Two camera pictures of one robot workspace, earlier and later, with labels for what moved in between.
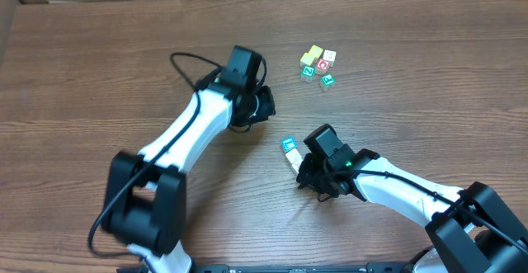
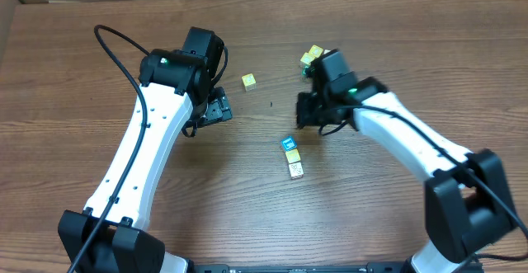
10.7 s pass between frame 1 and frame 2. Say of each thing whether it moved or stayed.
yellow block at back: stayed
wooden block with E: stayed
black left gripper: moved
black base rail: stayed
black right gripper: moved
